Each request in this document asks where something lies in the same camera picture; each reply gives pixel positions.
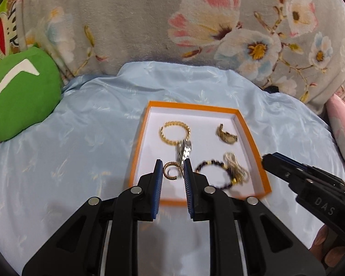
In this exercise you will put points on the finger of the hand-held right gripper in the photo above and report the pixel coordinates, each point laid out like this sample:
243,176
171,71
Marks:
281,172
291,161

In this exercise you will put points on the green plush pillow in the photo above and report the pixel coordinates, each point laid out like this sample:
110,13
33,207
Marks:
20,97

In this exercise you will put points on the grey floral blanket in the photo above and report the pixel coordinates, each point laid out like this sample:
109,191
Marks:
132,20

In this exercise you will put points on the person's right hand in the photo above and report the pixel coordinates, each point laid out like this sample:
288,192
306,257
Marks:
329,250

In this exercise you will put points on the gold leaf-pattern bangle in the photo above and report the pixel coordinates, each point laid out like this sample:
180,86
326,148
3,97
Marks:
164,138

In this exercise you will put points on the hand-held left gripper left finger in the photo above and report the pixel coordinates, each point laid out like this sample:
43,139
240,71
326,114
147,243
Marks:
158,189

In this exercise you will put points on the colourful cartoon printed blanket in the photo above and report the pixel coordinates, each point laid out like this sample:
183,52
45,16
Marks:
3,34

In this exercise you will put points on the pink pillow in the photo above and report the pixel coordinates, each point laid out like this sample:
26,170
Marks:
343,129

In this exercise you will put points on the gold metal wristwatch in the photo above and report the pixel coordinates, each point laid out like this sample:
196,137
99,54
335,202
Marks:
227,138

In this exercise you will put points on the gold chunky hoop earring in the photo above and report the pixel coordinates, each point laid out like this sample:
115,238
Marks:
168,175

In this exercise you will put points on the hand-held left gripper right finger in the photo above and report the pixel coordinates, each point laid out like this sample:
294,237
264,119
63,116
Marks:
188,189

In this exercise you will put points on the silver metal wristwatch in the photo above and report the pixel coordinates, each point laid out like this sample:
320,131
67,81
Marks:
185,149

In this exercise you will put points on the orange shallow cardboard box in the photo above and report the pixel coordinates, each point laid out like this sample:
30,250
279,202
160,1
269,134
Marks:
207,118

